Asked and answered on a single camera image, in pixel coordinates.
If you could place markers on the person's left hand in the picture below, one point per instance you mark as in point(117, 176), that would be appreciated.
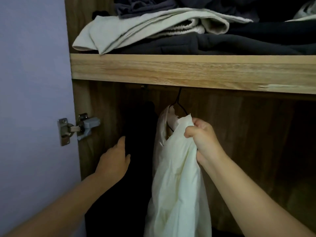
point(113, 165)

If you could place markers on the person's right hand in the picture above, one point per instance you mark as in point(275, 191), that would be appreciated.
point(207, 143)

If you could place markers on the black leather jacket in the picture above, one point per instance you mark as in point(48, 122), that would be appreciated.
point(138, 170)

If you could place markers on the cream padded jacket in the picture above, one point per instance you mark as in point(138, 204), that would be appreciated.
point(177, 194)

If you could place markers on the lilac wardrobe door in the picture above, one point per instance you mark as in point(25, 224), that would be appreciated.
point(172, 71)

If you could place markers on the stack of dark clothes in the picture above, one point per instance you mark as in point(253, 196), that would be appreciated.
point(172, 44)

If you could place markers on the person's right forearm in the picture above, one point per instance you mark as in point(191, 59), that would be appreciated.
point(251, 202)

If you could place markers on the person's left forearm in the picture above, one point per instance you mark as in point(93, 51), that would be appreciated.
point(56, 209)

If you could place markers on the metal door hinge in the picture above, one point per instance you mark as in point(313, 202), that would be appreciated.
point(64, 130)

